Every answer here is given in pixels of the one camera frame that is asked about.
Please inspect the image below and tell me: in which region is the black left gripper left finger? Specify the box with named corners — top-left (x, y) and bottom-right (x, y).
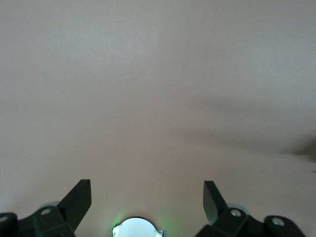
top-left (0, 179), bottom-right (92, 237)

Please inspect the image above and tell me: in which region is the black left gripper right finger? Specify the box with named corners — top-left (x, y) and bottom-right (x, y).
top-left (201, 180), bottom-right (306, 237)

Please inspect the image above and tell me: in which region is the brown table cloth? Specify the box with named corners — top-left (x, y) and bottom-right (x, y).
top-left (0, 0), bottom-right (316, 237)

